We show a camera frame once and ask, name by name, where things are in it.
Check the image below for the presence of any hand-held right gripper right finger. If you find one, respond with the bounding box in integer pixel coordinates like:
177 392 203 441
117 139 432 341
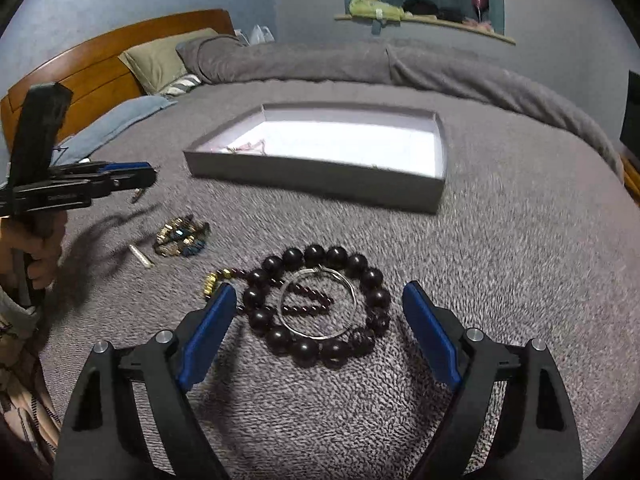
401 281 585 480

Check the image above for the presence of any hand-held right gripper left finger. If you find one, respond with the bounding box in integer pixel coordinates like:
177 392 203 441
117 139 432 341
52 282 238 480

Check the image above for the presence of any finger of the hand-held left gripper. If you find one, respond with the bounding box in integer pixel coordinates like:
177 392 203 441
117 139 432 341
52 161 155 177
75 168 159 197

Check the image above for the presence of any blue and gold bracelet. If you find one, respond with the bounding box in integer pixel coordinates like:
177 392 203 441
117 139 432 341
151 215 212 259

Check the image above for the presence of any small dark red bead bracelet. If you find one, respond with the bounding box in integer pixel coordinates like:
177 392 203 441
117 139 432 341
235 280 336 318

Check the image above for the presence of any silver bangle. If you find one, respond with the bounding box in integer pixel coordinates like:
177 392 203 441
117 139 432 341
276 269 358 338

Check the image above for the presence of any large dark bead bracelet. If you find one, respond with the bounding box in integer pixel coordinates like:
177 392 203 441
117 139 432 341
241 243 392 370

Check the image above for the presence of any pink string bracelet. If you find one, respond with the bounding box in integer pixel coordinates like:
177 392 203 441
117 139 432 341
212 141 266 156

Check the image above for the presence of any shallow grey cardboard box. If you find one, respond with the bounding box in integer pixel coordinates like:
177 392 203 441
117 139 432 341
183 102 447 215

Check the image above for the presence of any person's left hand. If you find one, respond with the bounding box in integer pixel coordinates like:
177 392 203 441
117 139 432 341
0 209 69 292

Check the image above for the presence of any blue-grey pillow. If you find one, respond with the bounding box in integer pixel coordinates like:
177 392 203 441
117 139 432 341
52 96 178 166

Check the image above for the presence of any wooden headboard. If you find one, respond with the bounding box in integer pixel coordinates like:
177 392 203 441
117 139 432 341
0 8 236 136

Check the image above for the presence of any striped pillow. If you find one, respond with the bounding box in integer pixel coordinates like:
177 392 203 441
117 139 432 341
157 74 203 97

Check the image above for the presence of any olive pillow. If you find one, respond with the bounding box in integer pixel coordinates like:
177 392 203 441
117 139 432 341
118 28 221 96

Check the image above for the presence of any grey fleece blanket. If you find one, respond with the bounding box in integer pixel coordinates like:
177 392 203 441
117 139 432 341
37 77 636 480

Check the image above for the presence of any white plastic bag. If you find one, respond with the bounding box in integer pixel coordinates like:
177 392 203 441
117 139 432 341
235 25 276 46

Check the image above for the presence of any rolled grey duvet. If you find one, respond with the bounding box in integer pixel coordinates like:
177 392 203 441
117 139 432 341
176 35 623 181

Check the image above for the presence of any wooden cabinet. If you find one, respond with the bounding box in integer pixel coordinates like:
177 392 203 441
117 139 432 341
620 155 640 206

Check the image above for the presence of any green cloth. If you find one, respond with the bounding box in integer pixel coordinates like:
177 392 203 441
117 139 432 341
348 0 406 23

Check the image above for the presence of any black screen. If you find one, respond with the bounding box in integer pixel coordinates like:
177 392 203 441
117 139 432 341
619 70 640 148

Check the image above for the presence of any wooden window sill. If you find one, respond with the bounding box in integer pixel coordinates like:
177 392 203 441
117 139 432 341
334 12 517 46

